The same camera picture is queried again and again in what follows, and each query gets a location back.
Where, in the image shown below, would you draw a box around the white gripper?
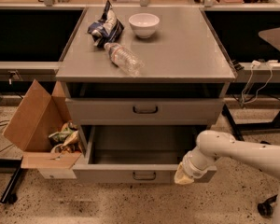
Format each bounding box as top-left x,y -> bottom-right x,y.
174,147 -> 216,185

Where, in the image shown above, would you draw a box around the grey drawer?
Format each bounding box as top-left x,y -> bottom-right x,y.
65,98 -> 224,126
73,125 -> 206,184

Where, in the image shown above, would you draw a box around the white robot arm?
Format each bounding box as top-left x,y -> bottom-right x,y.
174,130 -> 280,224

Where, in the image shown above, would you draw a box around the grey drawer cabinet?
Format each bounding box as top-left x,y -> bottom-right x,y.
55,6 -> 237,133

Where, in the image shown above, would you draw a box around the grey top drawer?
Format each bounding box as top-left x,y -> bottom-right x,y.
65,98 -> 224,126

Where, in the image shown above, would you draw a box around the black office chair base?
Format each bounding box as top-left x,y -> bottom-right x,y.
257,195 -> 277,217

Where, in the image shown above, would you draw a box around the black table leg right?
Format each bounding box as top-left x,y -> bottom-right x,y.
221,98 -> 280,142

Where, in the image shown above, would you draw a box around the black table leg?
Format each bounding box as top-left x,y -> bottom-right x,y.
221,98 -> 280,142
0,159 -> 22,203

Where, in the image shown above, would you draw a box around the crumpled snack wrappers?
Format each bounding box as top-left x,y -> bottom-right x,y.
48,121 -> 83,153

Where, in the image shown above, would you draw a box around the clear plastic water bottle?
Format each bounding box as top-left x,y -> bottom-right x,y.
104,43 -> 144,77

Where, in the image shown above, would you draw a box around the brown cardboard box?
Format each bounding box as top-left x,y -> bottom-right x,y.
3,80 -> 81,179

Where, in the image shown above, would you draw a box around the white ceramic bowl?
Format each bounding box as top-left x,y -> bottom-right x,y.
129,13 -> 160,38

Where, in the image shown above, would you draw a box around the blue white chip bag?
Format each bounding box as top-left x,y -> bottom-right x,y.
87,0 -> 124,48

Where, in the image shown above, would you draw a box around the black table leg left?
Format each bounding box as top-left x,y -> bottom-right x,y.
0,159 -> 22,203

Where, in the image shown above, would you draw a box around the round grey side table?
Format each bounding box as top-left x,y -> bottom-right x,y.
259,27 -> 280,51

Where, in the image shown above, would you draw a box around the white cables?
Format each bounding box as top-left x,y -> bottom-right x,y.
239,59 -> 280,105

